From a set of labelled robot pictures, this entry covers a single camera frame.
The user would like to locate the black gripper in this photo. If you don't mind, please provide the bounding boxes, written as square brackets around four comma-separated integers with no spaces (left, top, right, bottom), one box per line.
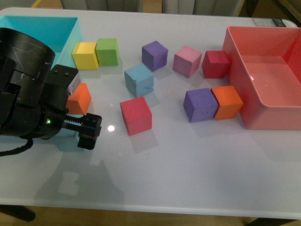
[37,87,102,150]

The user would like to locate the light blue foam cube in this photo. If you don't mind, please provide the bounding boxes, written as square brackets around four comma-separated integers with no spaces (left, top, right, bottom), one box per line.
[56,128,78,137]
[124,64,154,97]

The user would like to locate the orange foam cube near bin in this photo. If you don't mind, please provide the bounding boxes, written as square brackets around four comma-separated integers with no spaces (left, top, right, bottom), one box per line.
[66,83,92,115]

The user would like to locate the red foam cube front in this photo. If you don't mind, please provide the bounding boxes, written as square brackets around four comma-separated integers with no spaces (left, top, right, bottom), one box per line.
[119,97,152,136]

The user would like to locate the yellow foam cube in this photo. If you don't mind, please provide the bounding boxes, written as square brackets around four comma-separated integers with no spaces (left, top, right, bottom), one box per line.
[72,42,99,70]

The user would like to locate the green foam cube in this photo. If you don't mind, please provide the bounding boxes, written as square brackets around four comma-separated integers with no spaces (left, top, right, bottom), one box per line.
[95,38,119,66]

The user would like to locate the purple foam cube back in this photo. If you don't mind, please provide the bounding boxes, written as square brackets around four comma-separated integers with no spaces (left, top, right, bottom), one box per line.
[142,41,168,72]

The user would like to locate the purple foam cube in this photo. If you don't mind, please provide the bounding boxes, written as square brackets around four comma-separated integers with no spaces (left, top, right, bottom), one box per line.
[183,88,218,122]
[142,41,168,72]

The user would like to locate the cyan plastic bin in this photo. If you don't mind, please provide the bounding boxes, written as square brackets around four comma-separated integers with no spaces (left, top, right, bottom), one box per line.
[0,15,82,68]

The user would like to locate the purple foam cube front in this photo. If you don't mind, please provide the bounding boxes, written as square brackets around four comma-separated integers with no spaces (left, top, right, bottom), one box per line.
[183,88,218,122]

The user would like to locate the pink foam cube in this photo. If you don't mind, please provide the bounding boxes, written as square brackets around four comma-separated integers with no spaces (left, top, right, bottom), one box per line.
[173,46,202,78]

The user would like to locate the dark red foam cube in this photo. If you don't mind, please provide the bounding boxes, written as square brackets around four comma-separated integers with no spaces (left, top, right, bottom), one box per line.
[202,50,231,79]

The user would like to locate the orange foam cube right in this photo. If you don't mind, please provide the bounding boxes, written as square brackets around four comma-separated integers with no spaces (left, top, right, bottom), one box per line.
[211,85,243,120]

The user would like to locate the pink plastic bin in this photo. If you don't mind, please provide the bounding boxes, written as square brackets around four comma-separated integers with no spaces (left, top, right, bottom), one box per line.
[222,26,301,130]

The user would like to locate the table label sticker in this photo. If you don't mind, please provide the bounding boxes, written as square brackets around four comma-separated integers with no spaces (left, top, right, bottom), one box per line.
[253,17,286,27]

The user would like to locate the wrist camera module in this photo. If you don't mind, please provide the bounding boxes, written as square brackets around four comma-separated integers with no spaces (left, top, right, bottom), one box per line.
[47,64,80,96]

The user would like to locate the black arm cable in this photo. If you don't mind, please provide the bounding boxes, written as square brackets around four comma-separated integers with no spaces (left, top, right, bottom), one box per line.
[0,138,35,158]

